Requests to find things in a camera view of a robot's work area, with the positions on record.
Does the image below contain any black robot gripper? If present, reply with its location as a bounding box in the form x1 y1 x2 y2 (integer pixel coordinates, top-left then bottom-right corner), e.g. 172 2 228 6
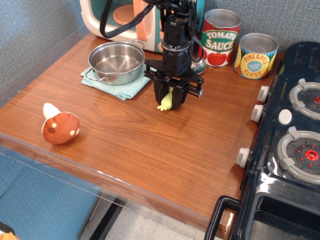
144 40 202 110

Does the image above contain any spoon with yellow-green handle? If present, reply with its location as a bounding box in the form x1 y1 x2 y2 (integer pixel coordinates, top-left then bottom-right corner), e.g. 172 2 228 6
156 57 207 112

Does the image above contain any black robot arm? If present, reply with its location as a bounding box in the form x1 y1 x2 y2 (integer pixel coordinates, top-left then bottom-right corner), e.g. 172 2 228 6
144 0 204 111

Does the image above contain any light teal cloth napkin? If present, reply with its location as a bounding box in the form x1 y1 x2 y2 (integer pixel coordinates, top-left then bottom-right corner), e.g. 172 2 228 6
80 67 151 101

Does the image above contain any small stainless steel pan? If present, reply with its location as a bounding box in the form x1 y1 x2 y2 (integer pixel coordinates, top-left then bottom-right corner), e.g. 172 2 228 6
84 40 145 86

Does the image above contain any teal toy microwave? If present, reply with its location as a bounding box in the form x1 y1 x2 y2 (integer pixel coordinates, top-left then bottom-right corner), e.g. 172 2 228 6
80 0 205 53

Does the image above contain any tomato sauce can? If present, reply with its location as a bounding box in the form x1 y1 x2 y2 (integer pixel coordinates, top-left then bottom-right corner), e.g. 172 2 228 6
198 8 242 67

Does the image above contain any white stove knob middle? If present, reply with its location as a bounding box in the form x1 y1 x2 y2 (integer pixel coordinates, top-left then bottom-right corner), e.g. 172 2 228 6
251 104 264 123

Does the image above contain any white stove knob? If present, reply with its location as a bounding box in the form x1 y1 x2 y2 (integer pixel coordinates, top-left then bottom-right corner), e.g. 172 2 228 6
257 85 270 104
236 148 251 168
251 104 264 123

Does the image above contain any pineapple slices can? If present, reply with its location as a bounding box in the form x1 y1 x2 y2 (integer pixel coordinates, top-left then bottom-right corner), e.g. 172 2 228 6
234 33 279 80

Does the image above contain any white stove knob upper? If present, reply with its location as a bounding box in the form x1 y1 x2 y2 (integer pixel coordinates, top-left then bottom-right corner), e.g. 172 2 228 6
257 85 270 104

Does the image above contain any white stove knob lower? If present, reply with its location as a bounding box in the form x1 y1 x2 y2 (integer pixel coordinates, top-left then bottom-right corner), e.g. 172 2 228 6
236 148 251 168

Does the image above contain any brown plush mushroom toy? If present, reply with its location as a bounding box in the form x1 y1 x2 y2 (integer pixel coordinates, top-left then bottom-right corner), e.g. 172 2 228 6
41 102 80 145

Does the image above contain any dark blue toy stove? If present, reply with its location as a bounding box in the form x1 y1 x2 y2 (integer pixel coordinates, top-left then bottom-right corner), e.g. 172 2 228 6
205 41 320 240

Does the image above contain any orange object at corner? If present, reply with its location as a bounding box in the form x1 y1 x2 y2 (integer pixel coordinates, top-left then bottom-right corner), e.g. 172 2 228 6
0 222 20 240

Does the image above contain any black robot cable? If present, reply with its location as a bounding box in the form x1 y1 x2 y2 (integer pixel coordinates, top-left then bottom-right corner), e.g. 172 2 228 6
99 0 205 64

